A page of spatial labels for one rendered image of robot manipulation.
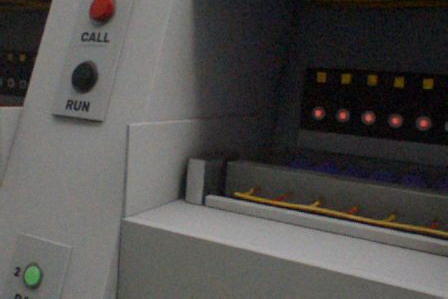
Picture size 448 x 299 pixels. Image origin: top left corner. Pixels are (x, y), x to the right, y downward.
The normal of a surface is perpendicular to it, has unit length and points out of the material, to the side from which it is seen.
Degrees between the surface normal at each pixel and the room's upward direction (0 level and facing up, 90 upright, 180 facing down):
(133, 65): 90
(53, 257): 90
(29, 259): 90
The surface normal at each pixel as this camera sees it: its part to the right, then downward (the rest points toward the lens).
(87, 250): -0.41, -0.23
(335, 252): 0.07, -0.99
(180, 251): -0.45, 0.06
